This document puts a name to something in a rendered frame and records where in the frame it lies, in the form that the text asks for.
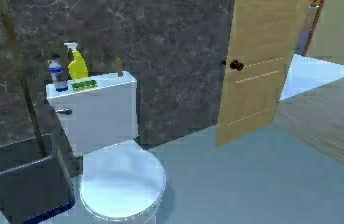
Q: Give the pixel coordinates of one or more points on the green sponge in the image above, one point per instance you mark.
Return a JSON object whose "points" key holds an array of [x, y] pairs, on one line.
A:
{"points": [[84, 84]]}

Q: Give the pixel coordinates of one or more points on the yellow spray bottle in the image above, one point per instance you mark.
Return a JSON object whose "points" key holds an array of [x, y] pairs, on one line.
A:
{"points": [[77, 67]]}

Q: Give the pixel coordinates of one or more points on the blue white bottle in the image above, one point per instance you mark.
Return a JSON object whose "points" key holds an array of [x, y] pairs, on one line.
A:
{"points": [[57, 76]]}

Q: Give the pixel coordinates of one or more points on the white toilet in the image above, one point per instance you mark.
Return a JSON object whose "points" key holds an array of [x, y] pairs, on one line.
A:
{"points": [[100, 120]]}

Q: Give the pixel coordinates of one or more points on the brown wooden pole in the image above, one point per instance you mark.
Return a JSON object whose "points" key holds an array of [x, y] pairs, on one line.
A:
{"points": [[23, 83]]}

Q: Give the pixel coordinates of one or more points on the light wooden door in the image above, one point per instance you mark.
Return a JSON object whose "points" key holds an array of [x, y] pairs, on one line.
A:
{"points": [[256, 70]]}

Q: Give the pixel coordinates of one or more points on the dark grey bin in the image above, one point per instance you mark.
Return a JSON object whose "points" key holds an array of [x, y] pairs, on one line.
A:
{"points": [[23, 186]]}

